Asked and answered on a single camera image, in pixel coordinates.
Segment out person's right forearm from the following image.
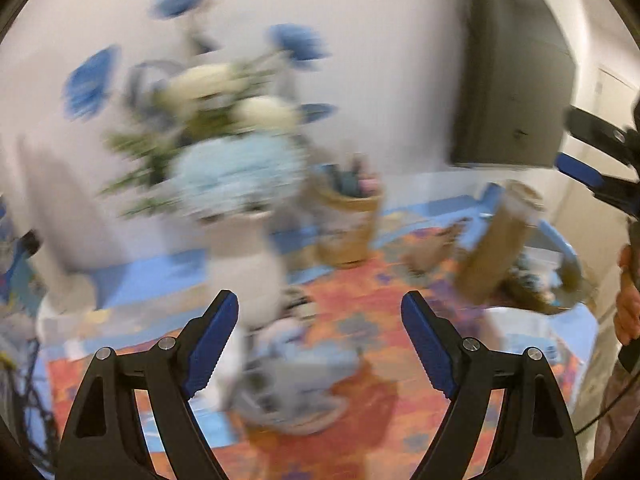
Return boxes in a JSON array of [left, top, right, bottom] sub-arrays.
[[585, 360, 640, 476]]

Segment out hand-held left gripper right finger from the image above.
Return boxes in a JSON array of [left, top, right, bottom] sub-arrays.
[[401, 290, 586, 480]]

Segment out brown paper pen holder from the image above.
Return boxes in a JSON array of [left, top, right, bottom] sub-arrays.
[[307, 165, 386, 267]]

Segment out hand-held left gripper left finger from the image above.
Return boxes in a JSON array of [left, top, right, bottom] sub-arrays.
[[55, 289, 240, 480]]

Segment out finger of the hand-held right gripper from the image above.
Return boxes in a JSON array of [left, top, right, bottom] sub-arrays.
[[565, 105, 628, 161], [555, 152, 640, 221]]

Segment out black flat monitor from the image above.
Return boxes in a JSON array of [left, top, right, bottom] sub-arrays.
[[450, 0, 578, 168]]

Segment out thin black cable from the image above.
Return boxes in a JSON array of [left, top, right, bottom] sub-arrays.
[[574, 382, 623, 436]]

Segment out brown cardboard tube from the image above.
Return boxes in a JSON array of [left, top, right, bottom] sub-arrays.
[[457, 180, 543, 306]]

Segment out person's right hand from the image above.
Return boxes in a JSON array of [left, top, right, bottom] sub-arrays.
[[615, 244, 640, 346]]

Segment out blue white artificial flowers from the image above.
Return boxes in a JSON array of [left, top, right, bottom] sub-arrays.
[[62, 0, 337, 222]]

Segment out orange floral tablecloth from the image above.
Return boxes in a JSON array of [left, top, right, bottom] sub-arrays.
[[47, 227, 593, 480]]

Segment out brown bag with gold chain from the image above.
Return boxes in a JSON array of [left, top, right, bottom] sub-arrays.
[[404, 217, 476, 275]]

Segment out white ribbed vase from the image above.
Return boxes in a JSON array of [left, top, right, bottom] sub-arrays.
[[205, 210, 290, 332]]

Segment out tangle of dark cables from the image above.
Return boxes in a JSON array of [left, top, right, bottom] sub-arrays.
[[0, 337, 58, 471]]

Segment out blue round basket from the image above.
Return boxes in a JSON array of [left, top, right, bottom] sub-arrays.
[[480, 185, 596, 317]]

